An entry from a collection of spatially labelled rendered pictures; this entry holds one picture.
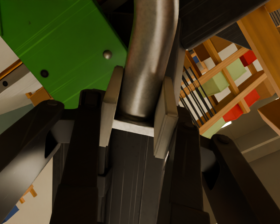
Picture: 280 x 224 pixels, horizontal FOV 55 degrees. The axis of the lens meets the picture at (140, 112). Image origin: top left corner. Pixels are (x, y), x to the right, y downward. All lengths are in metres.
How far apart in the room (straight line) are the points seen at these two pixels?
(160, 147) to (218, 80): 3.40
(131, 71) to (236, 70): 3.65
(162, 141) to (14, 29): 0.25
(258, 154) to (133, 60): 7.71
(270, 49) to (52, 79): 0.88
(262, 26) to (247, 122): 8.67
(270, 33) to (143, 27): 0.94
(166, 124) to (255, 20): 0.96
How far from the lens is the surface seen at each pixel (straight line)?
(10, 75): 0.52
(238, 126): 9.73
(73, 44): 0.33
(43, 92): 6.79
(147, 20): 0.18
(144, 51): 0.18
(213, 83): 3.52
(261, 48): 1.10
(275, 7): 1.02
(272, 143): 7.81
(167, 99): 0.17
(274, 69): 1.11
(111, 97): 0.15
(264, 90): 4.26
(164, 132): 0.15
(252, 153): 7.84
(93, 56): 0.33
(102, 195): 0.38
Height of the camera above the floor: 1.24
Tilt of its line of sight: 5 degrees up
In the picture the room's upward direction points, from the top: 148 degrees clockwise
